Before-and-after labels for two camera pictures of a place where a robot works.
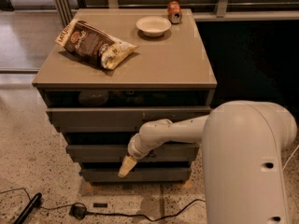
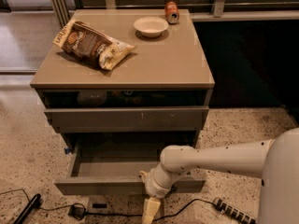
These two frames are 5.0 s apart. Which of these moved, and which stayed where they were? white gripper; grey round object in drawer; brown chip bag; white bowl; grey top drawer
Moved: white gripper
Stayed: white bowl; grey top drawer; grey round object in drawer; brown chip bag
